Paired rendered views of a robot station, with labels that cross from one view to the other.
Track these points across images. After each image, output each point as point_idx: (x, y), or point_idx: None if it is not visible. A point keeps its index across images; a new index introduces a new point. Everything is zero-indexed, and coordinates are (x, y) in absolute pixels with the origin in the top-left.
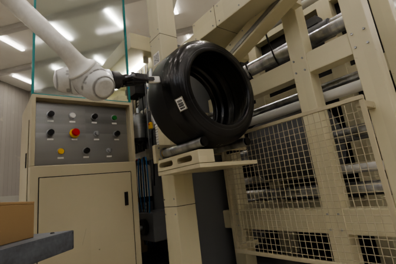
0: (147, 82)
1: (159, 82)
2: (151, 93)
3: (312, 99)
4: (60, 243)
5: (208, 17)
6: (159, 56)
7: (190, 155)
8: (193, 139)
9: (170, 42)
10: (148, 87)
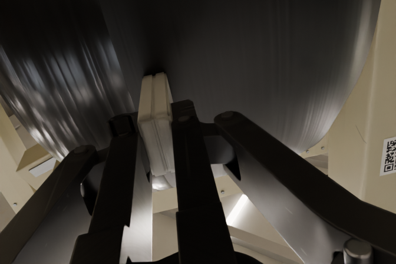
0: (119, 125)
1: (143, 78)
2: (289, 0)
3: None
4: None
5: (233, 182)
6: (378, 155)
7: None
8: None
9: (340, 177)
10: (336, 56)
